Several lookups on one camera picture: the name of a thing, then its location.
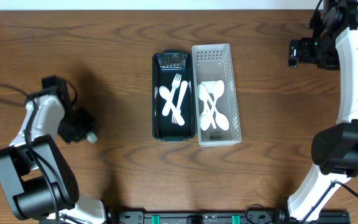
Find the pink-white plastic fork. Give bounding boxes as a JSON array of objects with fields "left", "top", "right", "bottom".
[{"left": 172, "top": 81, "right": 188, "bottom": 126}]

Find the clear plastic basket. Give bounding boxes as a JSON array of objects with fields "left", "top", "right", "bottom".
[{"left": 192, "top": 44, "right": 242, "bottom": 147}]

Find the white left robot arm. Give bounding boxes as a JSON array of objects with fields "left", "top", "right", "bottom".
[{"left": 0, "top": 76, "right": 116, "bottom": 223}]

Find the black plastic basket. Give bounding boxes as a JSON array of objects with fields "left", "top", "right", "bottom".
[{"left": 152, "top": 50, "right": 196, "bottom": 141}]

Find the mint green plastic fork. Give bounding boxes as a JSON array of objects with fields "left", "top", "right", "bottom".
[{"left": 86, "top": 131, "right": 98, "bottom": 144}]

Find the white thick-handled spoon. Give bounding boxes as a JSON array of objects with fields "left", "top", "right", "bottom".
[{"left": 159, "top": 86, "right": 185, "bottom": 126}]

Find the white plastic spoon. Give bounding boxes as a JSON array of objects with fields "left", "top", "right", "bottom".
[
  {"left": 198, "top": 84, "right": 216, "bottom": 129},
  {"left": 200, "top": 101, "right": 211, "bottom": 131},
  {"left": 206, "top": 93, "right": 229, "bottom": 131},
  {"left": 212, "top": 80, "right": 224, "bottom": 110}
]

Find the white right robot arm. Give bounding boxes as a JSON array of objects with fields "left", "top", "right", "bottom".
[{"left": 272, "top": 0, "right": 358, "bottom": 223}]

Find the white plastic fork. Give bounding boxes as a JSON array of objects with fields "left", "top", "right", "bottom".
[{"left": 162, "top": 73, "right": 181, "bottom": 116}]

